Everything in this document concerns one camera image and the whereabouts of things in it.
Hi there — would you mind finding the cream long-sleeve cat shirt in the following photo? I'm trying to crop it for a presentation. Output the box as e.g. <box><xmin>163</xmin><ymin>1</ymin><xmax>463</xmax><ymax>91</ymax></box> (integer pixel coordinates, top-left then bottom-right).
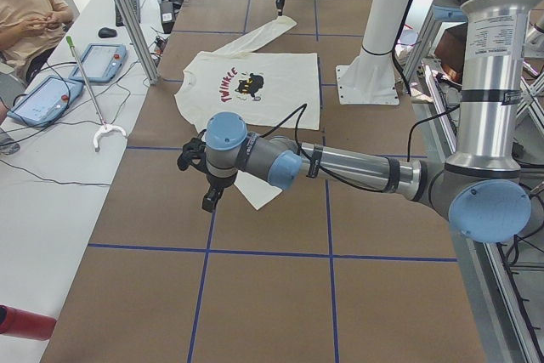
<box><xmin>175</xmin><ymin>16</ymin><xmax>320</xmax><ymax>209</ymax></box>

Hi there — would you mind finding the black power adapter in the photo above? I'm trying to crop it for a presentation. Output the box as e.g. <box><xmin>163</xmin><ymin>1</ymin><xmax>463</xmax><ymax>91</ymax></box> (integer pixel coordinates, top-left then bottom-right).
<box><xmin>159</xmin><ymin>0</ymin><xmax>175</xmax><ymax>34</ymax></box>

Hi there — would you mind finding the white reacher grabber stick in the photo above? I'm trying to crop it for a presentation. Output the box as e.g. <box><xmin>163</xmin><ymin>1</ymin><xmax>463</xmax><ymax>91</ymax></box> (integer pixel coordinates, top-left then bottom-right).
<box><xmin>65</xmin><ymin>36</ymin><xmax>127</xmax><ymax>152</ymax></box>

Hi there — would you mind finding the far blue teach pendant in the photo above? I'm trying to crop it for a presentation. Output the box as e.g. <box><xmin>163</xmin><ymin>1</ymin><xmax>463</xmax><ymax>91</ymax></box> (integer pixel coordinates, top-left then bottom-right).
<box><xmin>76</xmin><ymin>43</ymin><xmax>128</xmax><ymax>84</ymax></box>

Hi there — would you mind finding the blue teach pendant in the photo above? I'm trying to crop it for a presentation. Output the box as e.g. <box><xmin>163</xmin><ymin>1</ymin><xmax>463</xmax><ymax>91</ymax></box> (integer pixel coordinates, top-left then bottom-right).
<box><xmin>76</xmin><ymin>43</ymin><xmax>128</xmax><ymax>84</ymax></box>
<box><xmin>8</xmin><ymin>76</ymin><xmax>83</xmax><ymax>128</ymax></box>

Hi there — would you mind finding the black computer mouse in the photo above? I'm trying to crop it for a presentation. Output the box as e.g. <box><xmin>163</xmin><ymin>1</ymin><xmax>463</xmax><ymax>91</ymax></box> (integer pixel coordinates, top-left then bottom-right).
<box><xmin>98</xmin><ymin>27</ymin><xmax>117</xmax><ymax>38</ymax></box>

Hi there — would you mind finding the near blue teach pendant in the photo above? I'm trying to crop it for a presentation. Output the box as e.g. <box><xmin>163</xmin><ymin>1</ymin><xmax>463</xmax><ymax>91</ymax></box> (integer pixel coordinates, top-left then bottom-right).
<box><xmin>8</xmin><ymin>76</ymin><xmax>83</xmax><ymax>128</ymax></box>

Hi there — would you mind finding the red cylinder bottle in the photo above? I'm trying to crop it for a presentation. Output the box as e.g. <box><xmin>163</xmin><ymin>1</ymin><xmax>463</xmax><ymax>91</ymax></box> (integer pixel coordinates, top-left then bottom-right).
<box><xmin>1</xmin><ymin>305</ymin><xmax>57</xmax><ymax>341</ymax></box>

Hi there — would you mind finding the person in beige shirt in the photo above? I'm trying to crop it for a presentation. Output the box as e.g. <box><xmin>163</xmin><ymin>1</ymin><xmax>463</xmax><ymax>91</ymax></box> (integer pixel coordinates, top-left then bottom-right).
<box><xmin>1</xmin><ymin>0</ymin><xmax>74</xmax><ymax>83</ymax></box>

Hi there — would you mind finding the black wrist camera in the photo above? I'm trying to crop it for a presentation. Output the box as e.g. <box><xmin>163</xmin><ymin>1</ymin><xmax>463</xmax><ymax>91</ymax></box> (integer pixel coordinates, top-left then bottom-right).
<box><xmin>177</xmin><ymin>138</ymin><xmax>207</xmax><ymax>173</ymax></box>

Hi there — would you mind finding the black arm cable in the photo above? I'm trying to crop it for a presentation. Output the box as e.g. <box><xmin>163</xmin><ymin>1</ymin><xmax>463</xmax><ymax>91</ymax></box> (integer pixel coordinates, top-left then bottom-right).
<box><xmin>254</xmin><ymin>102</ymin><xmax>464</xmax><ymax>193</ymax></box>

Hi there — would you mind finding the white camera mast base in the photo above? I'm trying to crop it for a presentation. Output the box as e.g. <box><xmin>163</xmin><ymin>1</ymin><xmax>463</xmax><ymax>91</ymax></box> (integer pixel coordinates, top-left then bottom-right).
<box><xmin>336</xmin><ymin>0</ymin><xmax>411</xmax><ymax>105</ymax></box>

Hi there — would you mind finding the aluminium frame post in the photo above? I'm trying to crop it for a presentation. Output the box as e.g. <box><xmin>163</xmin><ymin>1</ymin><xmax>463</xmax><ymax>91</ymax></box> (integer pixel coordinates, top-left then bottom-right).
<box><xmin>114</xmin><ymin>0</ymin><xmax>159</xmax><ymax>85</ymax></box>

